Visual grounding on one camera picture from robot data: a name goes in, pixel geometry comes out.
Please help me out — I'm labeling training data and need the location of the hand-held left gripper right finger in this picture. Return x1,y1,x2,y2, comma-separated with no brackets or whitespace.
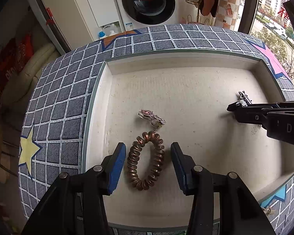
171,142,277,235

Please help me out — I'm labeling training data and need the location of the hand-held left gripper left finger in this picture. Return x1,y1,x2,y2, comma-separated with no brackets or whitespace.
21,142,126,235

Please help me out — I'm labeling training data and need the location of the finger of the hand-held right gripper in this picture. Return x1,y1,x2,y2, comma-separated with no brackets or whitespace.
246,101,294,109
227,102,272,128

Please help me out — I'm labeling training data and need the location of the copper spiral hair tie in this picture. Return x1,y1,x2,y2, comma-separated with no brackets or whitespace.
127,131,165,191

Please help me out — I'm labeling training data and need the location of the small silver metal clip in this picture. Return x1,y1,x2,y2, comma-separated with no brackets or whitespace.
238,90,252,107

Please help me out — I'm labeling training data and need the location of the pink gem silver earring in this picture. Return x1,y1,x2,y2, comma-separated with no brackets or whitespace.
138,109,166,131

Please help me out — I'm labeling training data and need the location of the checked cardboard tray box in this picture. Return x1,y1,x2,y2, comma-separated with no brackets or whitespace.
18,24,294,235

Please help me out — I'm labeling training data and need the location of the red window sticker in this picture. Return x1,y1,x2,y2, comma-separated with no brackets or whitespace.
276,5,294,51

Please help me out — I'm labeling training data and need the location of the checked printed curtain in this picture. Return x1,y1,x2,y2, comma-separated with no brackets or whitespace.
214,0,246,30

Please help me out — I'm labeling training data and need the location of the cream sofa cushion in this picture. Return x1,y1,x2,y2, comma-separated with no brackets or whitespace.
1,43,60,103

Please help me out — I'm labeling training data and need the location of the white detergent jug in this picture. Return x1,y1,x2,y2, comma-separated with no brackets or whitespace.
102,23,120,33

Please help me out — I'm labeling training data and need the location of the red printed cloth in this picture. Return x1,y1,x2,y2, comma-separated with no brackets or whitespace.
0,33,35,96

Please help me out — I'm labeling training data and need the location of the white washing machine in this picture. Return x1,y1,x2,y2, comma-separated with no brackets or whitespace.
112,0,180,31

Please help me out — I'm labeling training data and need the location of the white cabinet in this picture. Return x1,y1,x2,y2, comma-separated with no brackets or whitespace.
34,0,120,52

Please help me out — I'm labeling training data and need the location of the red clamp pole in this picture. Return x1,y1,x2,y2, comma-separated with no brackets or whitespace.
45,7,56,27

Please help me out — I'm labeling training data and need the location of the black window frame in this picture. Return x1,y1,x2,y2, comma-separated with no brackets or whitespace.
237,0,261,33

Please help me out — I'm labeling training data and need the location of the gold wire rack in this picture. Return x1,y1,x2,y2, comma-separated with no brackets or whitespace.
183,0,220,26

